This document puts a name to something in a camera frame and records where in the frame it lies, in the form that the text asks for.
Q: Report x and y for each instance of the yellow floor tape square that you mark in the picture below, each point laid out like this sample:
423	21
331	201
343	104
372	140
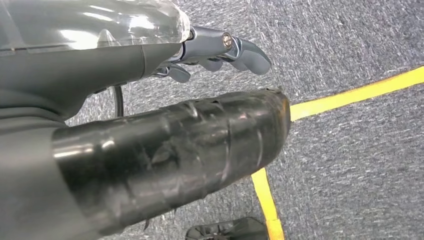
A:
348	96

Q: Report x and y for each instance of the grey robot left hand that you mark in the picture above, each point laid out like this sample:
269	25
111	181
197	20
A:
82	73

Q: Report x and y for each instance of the black robot left foot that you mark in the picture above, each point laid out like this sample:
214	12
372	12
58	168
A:
228	230

